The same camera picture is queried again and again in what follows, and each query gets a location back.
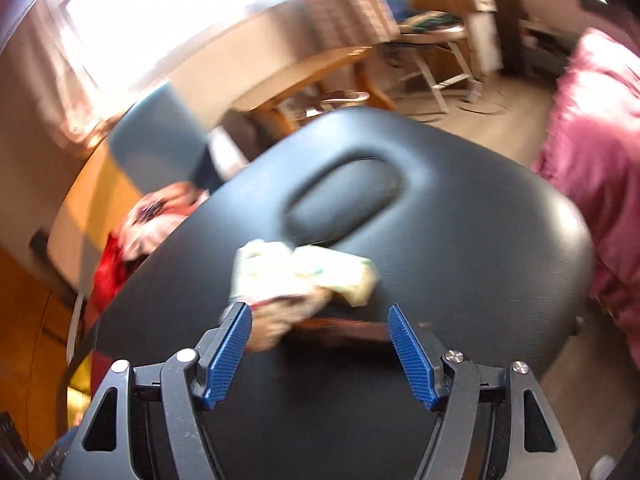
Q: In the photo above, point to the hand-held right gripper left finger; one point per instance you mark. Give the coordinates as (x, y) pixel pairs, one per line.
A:
(227, 360)

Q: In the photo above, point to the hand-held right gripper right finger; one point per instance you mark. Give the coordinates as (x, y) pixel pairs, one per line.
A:
(412, 360)

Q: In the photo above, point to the pink white snack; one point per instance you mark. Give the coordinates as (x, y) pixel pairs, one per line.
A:
(280, 317)

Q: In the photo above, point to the golden tin box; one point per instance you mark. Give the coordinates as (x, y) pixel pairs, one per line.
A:
(80, 397)

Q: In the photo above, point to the white packet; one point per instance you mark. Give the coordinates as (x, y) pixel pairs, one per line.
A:
(262, 270)

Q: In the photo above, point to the white cloth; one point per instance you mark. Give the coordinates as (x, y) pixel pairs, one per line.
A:
(340, 272)

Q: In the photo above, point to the wooden wardrobe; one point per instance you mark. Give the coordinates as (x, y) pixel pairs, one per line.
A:
(30, 330)

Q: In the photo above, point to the red cloth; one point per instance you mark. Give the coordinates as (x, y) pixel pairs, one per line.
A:
(107, 275)

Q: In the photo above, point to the blue and yellow armchair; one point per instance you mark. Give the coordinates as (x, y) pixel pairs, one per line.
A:
(150, 135)

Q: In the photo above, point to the pink blanket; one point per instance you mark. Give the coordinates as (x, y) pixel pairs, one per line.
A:
(600, 160)

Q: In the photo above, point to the wooden side table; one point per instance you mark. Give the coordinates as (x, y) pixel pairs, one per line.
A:
(310, 72)

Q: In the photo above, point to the pale floral curtain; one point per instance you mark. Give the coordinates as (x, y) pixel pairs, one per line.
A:
(60, 90)

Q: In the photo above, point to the wooden chair with clothes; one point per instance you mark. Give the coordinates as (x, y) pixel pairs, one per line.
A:
(430, 30)

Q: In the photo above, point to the window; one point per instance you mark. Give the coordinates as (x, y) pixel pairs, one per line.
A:
(165, 15)

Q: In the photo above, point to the pale striped curtain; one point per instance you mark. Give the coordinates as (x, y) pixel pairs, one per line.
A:
(340, 0)

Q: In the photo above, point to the black chair frame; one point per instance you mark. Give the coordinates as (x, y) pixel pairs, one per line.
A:
(50, 260)

